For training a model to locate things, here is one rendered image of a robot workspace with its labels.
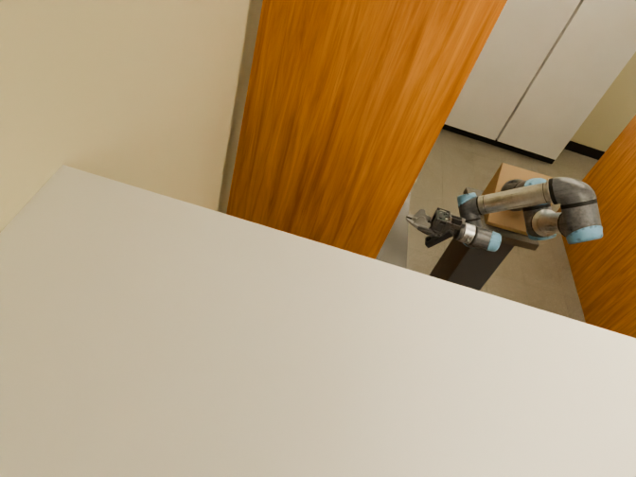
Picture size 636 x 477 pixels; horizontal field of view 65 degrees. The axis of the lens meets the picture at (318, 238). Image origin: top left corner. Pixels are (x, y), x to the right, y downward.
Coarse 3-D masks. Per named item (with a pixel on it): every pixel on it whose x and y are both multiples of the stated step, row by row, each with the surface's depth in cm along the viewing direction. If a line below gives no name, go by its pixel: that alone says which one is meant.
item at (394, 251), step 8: (408, 200) 233; (408, 208) 229; (400, 216) 224; (400, 224) 219; (408, 224) 221; (392, 232) 215; (400, 232) 216; (392, 240) 211; (400, 240) 212; (384, 248) 206; (392, 248) 208; (400, 248) 209; (384, 256) 203; (392, 256) 204; (400, 256) 205; (392, 264) 201; (400, 264) 202
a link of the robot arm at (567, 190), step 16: (496, 192) 193; (512, 192) 187; (528, 192) 183; (544, 192) 179; (560, 192) 175; (576, 192) 172; (592, 192) 172; (464, 208) 198; (480, 208) 194; (496, 208) 191; (512, 208) 189
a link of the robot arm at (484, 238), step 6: (480, 228) 188; (480, 234) 187; (486, 234) 187; (492, 234) 188; (498, 234) 189; (474, 240) 187; (480, 240) 187; (486, 240) 187; (492, 240) 187; (498, 240) 187; (474, 246) 195; (480, 246) 189; (486, 246) 188; (492, 246) 188; (498, 246) 188
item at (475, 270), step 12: (456, 240) 265; (444, 252) 278; (456, 252) 262; (468, 252) 249; (480, 252) 249; (492, 252) 248; (504, 252) 248; (444, 264) 274; (456, 264) 258; (468, 264) 256; (480, 264) 255; (492, 264) 255; (444, 276) 270; (456, 276) 263; (468, 276) 262; (480, 276) 262; (480, 288) 268
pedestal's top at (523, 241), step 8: (464, 192) 254; (480, 192) 253; (480, 216) 239; (496, 232) 233; (504, 232) 235; (512, 232) 236; (504, 240) 234; (512, 240) 234; (520, 240) 234; (528, 240) 235; (536, 240) 237; (528, 248) 237; (536, 248) 236
